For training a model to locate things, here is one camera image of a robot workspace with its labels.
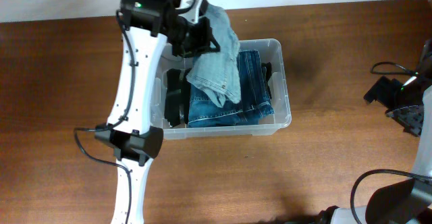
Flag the light blue jeans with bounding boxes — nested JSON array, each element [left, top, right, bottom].
[[186, 5, 241, 108]]

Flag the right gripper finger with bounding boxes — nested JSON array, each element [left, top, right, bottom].
[[363, 76, 402, 107], [385, 105, 424, 137]]

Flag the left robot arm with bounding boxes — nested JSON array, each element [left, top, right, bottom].
[[91, 0, 220, 223]]

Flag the dark blue jeans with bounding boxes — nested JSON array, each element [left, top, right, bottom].
[[188, 50, 274, 128]]

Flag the clear plastic storage container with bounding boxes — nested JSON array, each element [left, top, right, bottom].
[[151, 38, 292, 140]]

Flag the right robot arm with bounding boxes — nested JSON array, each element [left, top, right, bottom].
[[315, 40, 431, 223]]

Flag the black garment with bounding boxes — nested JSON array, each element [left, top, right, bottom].
[[164, 69, 191, 128]]

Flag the dark charcoal garment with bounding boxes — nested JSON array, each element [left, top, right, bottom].
[[261, 63, 272, 99]]

